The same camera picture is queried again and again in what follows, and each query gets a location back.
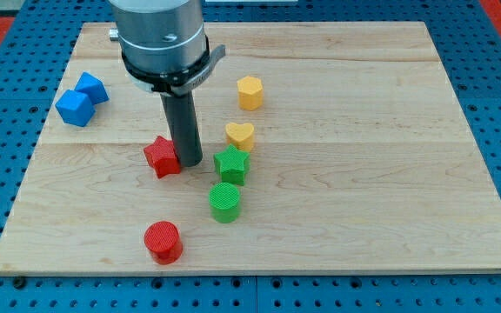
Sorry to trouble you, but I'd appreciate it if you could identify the yellow heart block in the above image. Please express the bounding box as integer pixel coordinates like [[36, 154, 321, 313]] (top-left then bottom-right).
[[224, 123, 255, 152]]

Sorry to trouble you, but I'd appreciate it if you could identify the red star block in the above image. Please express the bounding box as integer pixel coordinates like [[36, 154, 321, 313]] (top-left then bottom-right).
[[143, 136, 181, 179]]

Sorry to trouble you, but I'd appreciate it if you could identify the green cylinder block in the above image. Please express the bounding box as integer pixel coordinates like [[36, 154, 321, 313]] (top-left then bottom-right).
[[209, 183, 241, 223]]

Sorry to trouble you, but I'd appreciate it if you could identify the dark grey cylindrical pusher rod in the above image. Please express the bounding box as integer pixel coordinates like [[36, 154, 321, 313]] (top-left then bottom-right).
[[161, 93, 203, 167]]

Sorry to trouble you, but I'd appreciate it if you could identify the blue cube block rear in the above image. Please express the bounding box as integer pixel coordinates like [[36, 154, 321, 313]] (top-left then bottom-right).
[[74, 72, 109, 104]]

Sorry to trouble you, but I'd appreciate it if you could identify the blue cube block front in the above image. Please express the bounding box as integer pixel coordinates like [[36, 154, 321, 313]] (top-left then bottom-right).
[[56, 90, 95, 127]]

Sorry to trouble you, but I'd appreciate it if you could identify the red cylinder block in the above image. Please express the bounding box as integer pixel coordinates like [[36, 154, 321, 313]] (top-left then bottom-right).
[[144, 221, 184, 265]]

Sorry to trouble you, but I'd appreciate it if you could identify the yellow hexagon block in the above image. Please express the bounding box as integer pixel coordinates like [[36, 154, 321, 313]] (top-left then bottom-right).
[[237, 76, 264, 110]]

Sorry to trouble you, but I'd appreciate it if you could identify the blue cube block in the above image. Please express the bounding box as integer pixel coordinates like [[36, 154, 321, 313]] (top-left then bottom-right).
[[74, 72, 109, 104], [56, 90, 95, 127]]

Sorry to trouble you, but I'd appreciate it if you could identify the black and grey mounting clamp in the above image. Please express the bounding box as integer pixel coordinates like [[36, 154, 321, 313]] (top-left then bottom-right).
[[121, 40, 226, 97]]

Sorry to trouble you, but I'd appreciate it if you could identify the wooden board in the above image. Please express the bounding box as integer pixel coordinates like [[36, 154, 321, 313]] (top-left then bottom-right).
[[0, 22, 501, 276]]

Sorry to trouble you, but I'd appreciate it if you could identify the green star block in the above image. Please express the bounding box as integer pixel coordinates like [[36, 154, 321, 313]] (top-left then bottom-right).
[[213, 144, 251, 186]]

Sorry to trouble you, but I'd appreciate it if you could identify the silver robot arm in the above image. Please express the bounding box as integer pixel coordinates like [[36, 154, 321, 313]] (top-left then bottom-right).
[[109, 0, 226, 167]]

